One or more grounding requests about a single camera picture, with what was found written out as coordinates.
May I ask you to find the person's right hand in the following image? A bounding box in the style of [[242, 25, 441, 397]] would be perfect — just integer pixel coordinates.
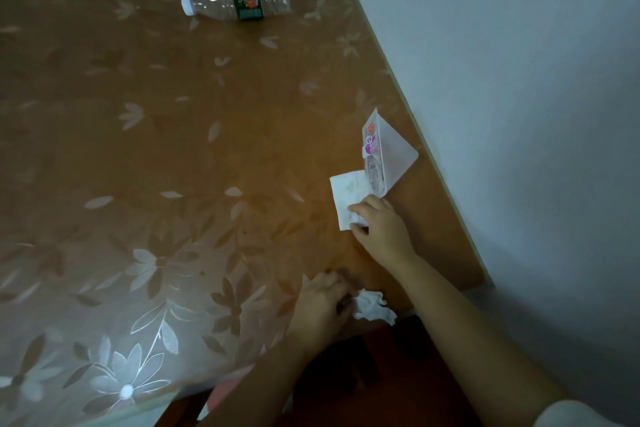
[[347, 194, 419, 273]]

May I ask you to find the person's left hand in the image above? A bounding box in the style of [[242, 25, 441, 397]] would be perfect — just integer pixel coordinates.
[[287, 270, 359, 351]]

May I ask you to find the white tissue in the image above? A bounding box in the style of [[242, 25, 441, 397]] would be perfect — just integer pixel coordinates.
[[329, 169, 373, 232], [351, 290, 398, 327]]

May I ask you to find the person's right forearm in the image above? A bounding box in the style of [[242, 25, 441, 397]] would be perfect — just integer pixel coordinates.
[[387, 255, 576, 427]]

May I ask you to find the person's left forearm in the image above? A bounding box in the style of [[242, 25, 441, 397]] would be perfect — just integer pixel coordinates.
[[197, 327, 333, 427]]

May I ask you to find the white plastic tissue packet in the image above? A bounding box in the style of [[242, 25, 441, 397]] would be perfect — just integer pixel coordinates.
[[361, 108, 419, 199]]

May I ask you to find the floral transparent tablecloth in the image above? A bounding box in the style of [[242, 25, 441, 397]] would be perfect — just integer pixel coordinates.
[[0, 0, 493, 427]]

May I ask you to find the white shirt sleeve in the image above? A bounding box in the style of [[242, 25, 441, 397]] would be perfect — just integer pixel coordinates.
[[532, 399, 632, 427]]

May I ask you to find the clear plastic bottle green label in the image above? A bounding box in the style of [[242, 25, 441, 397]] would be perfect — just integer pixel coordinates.
[[180, 0, 291, 21]]

